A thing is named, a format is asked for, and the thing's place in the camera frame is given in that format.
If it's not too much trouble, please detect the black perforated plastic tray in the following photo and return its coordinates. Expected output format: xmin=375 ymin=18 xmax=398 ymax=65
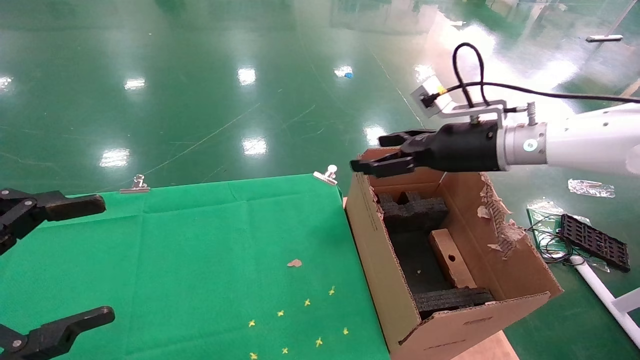
xmin=560 ymin=214 xmax=631 ymax=273

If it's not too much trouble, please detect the crumpled clear plastic wrap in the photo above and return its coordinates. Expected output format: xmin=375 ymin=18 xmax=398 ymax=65
xmin=568 ymin=179 xmax=616 ymax=198

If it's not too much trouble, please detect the small cardboard box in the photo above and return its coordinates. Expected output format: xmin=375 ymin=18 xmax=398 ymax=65
xmin=428 ymin=228 xmax=478 ymax=290

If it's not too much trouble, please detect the green table cloth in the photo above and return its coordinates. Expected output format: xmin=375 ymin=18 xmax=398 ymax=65
xmin=0 ymin=173 xmax=391 ymax=360

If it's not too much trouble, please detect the clear plastic bag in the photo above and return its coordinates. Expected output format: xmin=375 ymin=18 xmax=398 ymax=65
xmin=527 ymin=200 xmax=611 ymax=273

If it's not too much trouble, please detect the ribbed black foam strip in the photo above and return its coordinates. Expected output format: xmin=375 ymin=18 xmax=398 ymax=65
xmin=412 ymin=287 xmax=496 ymax=321

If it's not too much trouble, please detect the thin black wire bundle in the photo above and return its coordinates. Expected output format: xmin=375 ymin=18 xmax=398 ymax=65
xmin=525 ymin=215 xmax=581 ymax=265

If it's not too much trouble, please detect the silver camera bracket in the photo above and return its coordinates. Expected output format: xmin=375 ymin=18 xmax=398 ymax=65
xmin=440 ymin=99 xmax=507 ymax=128

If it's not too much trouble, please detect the flat black foam pad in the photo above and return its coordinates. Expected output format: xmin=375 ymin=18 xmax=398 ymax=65
xmin=387 ymin=230 xmax=446 ymax=296

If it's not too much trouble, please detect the black camera cable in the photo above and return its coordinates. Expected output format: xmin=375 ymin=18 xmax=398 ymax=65
xmin=422 ymin=42 xmax=640 ymax=108

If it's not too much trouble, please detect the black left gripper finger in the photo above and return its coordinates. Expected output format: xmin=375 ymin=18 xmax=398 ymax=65
xmin=0 ymin=188 xmax=107 ymax=256
xmin=0 ymin=306 xmax=116 ymax=360

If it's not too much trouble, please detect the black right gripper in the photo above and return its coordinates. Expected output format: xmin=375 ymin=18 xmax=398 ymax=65
xmin=350 ymin=121 xmax=501 ymax=179

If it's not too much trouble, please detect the notched black foam block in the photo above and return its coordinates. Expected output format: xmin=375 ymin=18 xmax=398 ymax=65
xmin=375 ymin=190 xmax=450 ymax=235

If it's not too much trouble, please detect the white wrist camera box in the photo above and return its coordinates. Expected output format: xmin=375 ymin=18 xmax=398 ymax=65
xmin=411 ymin=76 xmax=456 ymax=119

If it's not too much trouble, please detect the silver metal binder clip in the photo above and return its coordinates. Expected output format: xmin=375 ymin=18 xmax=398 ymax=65
xmin=120 ymin=174 xmax=151 ymax=194
xmin=313 ymin=165 xmax=339 ymax=187

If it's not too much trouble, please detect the white stand leg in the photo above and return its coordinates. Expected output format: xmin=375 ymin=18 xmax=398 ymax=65
xmin=570 ymin=255 xmax=640 ymax=348

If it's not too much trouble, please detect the large open cardboard carton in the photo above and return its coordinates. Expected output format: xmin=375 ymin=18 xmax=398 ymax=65
xmin=345 ymin=147 xmax=565 ymax=360

